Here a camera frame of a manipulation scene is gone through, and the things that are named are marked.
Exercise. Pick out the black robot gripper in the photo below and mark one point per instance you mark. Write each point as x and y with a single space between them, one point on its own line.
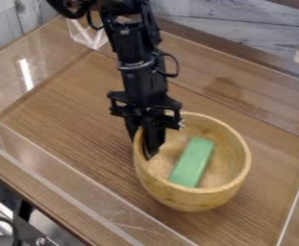
143 104

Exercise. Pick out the green rectangular block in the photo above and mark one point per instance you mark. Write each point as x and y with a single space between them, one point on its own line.
190 168

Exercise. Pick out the brown wooden bowl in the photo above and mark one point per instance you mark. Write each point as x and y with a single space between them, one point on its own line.
221 179

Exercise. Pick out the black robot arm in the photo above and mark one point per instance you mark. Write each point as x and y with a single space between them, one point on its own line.
130 26

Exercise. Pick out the clear acrylic corner bracket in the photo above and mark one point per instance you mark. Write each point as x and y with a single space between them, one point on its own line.
86 36

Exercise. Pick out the black table leg bracket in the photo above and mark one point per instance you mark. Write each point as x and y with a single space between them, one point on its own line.
24 234

